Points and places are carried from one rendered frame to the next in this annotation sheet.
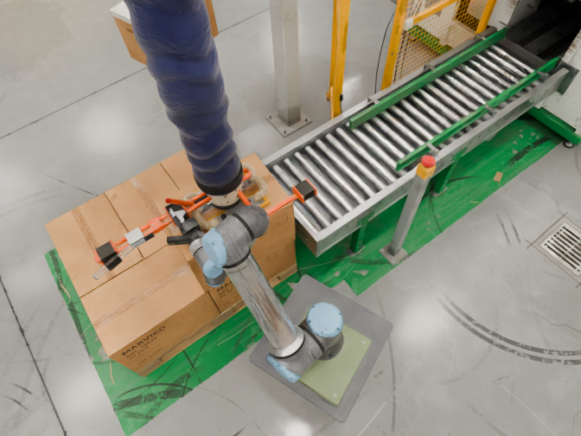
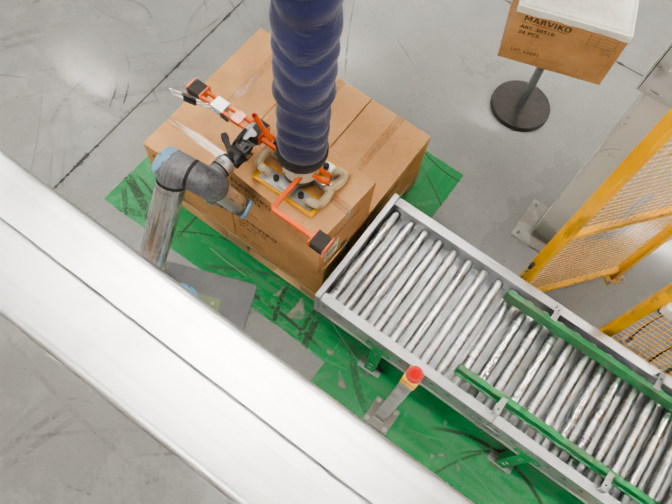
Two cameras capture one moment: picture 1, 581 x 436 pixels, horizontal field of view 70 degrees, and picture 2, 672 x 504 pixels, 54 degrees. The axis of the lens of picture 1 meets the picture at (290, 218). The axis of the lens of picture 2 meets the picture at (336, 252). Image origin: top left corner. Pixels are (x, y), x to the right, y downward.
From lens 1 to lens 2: 1.53 m
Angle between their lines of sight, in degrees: 27
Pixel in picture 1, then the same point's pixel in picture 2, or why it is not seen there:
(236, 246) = (167, 175)
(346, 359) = not seen: hidden behind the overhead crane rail
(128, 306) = (195, 139)
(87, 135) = (422, 13)
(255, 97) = (564, 176)
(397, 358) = not seen: hidden behind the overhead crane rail
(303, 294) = (233, 291)
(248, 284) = (154, 203)
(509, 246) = not seen: outside the picture
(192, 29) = (289, 41)
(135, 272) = (232, 130)
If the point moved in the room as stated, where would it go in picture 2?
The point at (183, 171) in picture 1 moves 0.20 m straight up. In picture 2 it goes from (368, 127) to (372, 106)
